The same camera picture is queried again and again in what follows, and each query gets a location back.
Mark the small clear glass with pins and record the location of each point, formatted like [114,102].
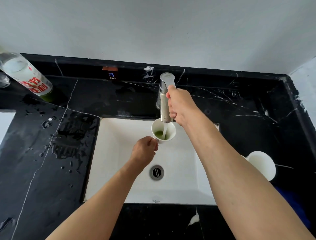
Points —
[3,80]

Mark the white cup with green liquid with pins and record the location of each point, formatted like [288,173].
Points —
[170,128]

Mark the black and orange tap sticker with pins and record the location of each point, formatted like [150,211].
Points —
[110,73]

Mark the white square sink basin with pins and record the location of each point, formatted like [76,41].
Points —
[116,163]

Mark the white upturned cup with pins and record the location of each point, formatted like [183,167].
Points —
[263,164]

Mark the chrome sink faucet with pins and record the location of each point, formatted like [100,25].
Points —
[164,108]

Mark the person's left forearm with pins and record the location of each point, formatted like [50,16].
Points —
[98,207]

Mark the person's left hand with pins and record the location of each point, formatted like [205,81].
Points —
[142,152]

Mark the blue cloth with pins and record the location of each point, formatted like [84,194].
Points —
[295,205]

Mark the metal sink drain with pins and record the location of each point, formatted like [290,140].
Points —
[156,172]

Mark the person's left fingers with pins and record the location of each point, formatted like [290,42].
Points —
[153,146]

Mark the person's right hand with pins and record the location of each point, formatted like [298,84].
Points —
[181,103]

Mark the person's right forearm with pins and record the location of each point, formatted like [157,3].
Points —
[237,188]

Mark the green liquid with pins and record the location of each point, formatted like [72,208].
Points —
[159,134]

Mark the person's right thumb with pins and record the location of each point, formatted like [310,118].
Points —
[170,92]

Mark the clear bottle with red label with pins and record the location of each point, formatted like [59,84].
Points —
[23,73]

